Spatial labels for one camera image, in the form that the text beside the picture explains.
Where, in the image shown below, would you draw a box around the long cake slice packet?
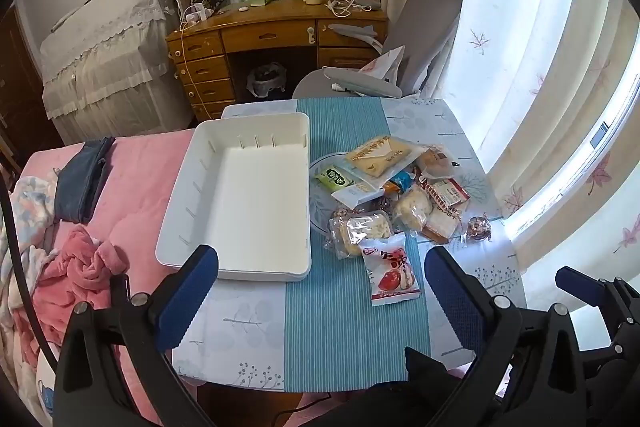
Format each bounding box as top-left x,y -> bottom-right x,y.
417,177 -> 473,242

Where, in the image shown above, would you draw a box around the dark blue jeans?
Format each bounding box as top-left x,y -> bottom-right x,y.
54,137 -> 117,224

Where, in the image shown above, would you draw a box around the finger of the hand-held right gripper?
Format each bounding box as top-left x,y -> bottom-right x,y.
555,265 -> 640,344
581,336 -> 640,409

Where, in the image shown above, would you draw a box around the black cable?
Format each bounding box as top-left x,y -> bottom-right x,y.
270,393 -> 332,427
0,187 -> 66,388

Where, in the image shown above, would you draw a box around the white cable bundle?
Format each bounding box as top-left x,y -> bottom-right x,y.
327,0 -> 361,18

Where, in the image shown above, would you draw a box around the green snack packet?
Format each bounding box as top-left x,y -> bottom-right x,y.
314,163 -> 356,194

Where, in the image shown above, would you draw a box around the printed tablecloth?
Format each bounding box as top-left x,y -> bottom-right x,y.
172,96 -> 528,395

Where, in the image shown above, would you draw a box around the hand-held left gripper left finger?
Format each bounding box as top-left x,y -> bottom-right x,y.
52,244 -> 221,427

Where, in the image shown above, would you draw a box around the wooden desk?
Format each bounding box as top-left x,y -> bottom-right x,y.
165,4 -> 391,122

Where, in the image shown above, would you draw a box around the white plastic bag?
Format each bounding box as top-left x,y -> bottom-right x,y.
360,46 -> 406,85

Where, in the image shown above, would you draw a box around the white plastic tray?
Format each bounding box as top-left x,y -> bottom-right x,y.
155,112 -> 313,283

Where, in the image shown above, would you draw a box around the clear walnut date packet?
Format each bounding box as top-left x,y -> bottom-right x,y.
462,213 -> 493,242

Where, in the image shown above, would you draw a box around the dark wooden door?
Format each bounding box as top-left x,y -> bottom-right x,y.
0,7 -> 61,168

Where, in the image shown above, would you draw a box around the white gold snack packet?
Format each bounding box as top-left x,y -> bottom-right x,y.
331,179 -> 386,210

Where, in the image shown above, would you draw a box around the beige cracker packet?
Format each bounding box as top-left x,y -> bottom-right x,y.
346,134 -> 431,180

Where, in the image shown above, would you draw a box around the orange bun packet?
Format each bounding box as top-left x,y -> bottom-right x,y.
415,146 -> 453,180

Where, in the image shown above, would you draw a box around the clear round bun packet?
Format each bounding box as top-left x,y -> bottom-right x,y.
392,187 -> 433,233

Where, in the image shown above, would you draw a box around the red white snack packet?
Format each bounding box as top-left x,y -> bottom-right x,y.
360,231 -> 422,308

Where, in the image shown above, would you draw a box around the white lace cover cloth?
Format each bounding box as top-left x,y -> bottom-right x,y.
39,0 -> 173,132

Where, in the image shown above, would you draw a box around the blue snack packet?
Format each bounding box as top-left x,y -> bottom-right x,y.
387,171 -> 416,195

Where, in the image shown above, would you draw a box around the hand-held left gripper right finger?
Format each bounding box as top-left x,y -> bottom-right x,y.
424,246 -> 586,427

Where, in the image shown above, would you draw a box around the grey office chair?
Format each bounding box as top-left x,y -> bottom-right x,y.
292,0 -> 468,100

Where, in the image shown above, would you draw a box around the floral quilt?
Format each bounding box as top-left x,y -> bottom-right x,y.
0,172 -> 66,427

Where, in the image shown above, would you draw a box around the pink fleece garment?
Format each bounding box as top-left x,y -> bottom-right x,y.
10,224 -> 132,358

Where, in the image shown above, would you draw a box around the clear cookie packet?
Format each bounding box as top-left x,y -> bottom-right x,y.
322,209 -> 393,260

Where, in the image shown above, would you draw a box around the white power strip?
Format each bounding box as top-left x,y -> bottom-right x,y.
182,4 -> 213,24

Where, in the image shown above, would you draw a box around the black rectangular object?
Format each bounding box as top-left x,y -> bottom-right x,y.
109,273 -> 132,314

